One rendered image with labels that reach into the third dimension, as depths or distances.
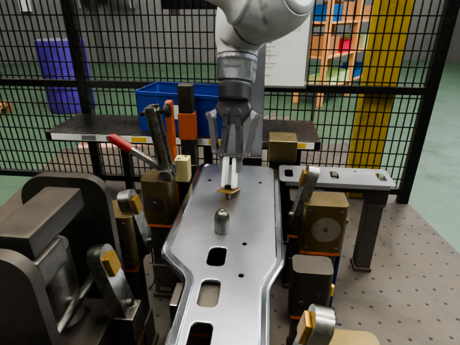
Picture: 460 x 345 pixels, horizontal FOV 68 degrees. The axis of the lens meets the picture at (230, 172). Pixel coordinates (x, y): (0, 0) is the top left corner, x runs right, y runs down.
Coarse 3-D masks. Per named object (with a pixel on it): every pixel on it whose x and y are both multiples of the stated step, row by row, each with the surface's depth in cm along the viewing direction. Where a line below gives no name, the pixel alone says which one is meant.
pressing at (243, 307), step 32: (192, 192) 81; (256, 192) 82; (192, 224) 70; (256, 224) 70; (192, 256) 61; (256, 256) 61; (192, 288) 54; (224, 288) 54; (256, 288) 54; (192, 320) 48; (224, 320) 48; (256, 320) 48
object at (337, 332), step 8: (336, 336) 41; (344, 336) 41; (352, 336) 41; (360, 336) 41; (368, 336) 41; (336, 344) 40; (344, 344) 40; (352, 344) 40; (360, 344) 40; (368, 344) 40; (376, 344) 40
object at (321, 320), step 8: (312, 304) 38; (304, 312) 38; (312, 312) 38; (320, 312) 37; (328, 312) 37; (304, 320) 37; (312, 320) 37; (320, 320) 36; (328, 320) 36; (304, 328) 37; (312, 328) 36; (320, 328) 36; (328, 328) 36; (296, 336) 41; (304, 336) 37; (312, 336) 36; (320, 336) 36; (328, 336) 36; (296, 344) 40; (304, 344) 38; (312, 344) 37; (320, 344) 36; (328, 344) 36
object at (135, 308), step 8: (136, 304) 52; (136, 312) 51; (120, 320) 50; (128, 320) 50; (136, 320) 51; (120, 328) 50; (128, 328) 50; (136, 328) 51; (144, 328) 55; (120, 336) 51; (128, 336) 51; (136, 336) 51; (120, 344) 52; (128, 344) 52; (136, 344) 52
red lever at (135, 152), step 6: (114, 138) 74; (120, 138) 75; (114, 144) 75; (120, 144) 75; (126, 144) 75; (132, 144) 76; (126, 150) 75; (132, 150) 75; (138, 150) 76; (138, 156) 76; (144, 156) 76; (150, 162) 76; (156, 162) 77; (156, 168) 77
